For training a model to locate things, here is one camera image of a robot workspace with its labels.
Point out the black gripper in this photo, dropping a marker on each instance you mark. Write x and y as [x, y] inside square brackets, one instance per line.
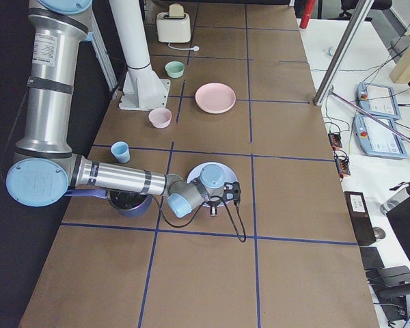
[213, 206]

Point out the blue plate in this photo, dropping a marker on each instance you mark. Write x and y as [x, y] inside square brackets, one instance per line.
[230, 177]

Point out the pink plate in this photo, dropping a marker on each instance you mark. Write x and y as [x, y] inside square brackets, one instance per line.
[215, 98]

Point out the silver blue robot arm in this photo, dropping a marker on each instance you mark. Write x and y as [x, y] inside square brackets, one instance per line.
[52, 155]

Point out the dark blue pot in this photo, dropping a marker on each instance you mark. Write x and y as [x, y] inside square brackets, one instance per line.
[128, 204]

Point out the pink bowl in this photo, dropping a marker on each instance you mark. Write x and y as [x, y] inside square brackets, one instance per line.
[160, 117]

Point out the light blue cup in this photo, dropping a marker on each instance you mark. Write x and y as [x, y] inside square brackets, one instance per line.
[120, 151]

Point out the green bowl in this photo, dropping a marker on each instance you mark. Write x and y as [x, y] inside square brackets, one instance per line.
[175, 69]

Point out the black box with label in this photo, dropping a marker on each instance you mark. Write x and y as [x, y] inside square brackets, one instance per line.
[360, 219]

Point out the lower teach pendant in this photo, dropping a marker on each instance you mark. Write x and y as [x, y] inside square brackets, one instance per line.
[376, 140]

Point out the teach pendant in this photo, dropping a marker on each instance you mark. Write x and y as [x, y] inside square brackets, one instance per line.
[376, 140]
[378, 100]

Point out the cream toaster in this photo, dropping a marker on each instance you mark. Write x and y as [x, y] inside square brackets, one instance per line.
[173, 30]

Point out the upper teach pendant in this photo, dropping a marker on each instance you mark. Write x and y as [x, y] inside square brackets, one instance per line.
[378, 100]

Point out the bread slice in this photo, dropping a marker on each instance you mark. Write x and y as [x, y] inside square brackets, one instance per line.
[176, 11]

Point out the red cylinder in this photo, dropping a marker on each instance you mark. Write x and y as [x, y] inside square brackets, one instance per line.
[308, 9]

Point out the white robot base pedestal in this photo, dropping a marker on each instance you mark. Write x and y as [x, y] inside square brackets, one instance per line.
[143, 89]

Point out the aluminium frame post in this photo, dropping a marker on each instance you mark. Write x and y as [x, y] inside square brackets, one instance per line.
[361, 12]

